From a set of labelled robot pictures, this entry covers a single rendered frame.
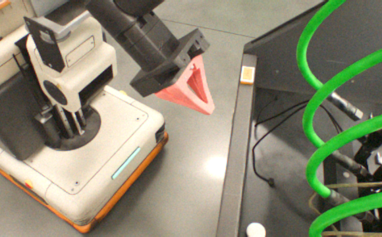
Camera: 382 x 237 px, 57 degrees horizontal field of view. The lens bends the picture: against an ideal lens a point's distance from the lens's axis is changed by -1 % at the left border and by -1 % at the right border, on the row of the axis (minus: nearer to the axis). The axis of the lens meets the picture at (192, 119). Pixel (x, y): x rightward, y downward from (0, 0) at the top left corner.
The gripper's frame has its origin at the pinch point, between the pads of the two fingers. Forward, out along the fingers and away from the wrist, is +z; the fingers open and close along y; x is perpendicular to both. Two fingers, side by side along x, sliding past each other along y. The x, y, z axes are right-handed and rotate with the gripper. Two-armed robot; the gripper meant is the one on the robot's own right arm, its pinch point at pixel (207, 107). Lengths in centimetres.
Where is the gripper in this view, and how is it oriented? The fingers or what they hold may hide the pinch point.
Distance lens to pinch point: 47.4
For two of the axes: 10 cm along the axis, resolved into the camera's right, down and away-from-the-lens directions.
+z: 6.4, 6.8, 3.7
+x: 4.2, -7.0, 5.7
